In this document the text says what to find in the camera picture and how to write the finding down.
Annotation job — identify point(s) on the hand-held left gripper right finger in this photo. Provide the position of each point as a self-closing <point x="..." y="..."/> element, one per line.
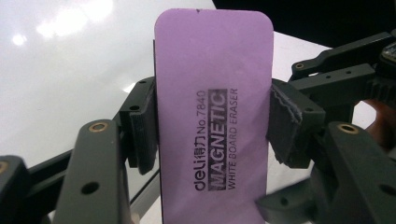
<point x="292" y="124"/>

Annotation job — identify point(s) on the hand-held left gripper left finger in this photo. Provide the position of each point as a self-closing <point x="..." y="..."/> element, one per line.
<point x="141" y="127"/>

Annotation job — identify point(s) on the purple whiteboard eraser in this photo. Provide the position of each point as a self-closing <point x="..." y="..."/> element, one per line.
<point x="214" y="124"/>

